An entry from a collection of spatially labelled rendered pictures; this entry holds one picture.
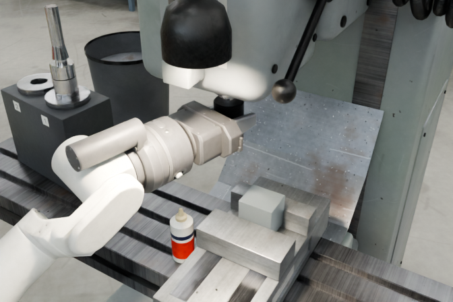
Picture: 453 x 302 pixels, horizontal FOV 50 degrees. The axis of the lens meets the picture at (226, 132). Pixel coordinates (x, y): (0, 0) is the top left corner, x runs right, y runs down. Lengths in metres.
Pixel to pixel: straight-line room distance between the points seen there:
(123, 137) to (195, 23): 0.20
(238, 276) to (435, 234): 1.86
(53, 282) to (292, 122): 1.45
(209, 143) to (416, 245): 1.88
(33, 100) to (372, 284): 0.74
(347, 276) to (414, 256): 1.52
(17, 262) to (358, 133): 0.72
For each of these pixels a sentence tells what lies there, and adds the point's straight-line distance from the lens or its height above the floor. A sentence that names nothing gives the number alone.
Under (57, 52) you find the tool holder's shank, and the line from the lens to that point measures 0.99.
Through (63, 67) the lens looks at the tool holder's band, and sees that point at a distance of 1.00.
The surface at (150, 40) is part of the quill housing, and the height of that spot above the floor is 1.37.
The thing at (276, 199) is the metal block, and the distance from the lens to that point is 0.80.
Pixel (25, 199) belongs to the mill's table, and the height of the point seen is 0.96.
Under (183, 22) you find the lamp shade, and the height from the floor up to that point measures 1.46.
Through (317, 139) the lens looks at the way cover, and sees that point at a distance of 1.09.
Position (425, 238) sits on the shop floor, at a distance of 2.51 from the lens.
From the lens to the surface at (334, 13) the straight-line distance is 0.74.
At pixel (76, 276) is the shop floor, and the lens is 2.27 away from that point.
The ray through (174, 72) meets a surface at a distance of 0.60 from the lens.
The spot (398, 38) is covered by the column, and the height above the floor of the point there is 1.28.
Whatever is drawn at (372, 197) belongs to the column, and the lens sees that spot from 1.19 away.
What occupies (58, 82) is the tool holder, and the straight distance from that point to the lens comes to 1.01.
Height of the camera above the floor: 1.60
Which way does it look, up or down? 31 degrees down
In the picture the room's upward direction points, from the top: straight up
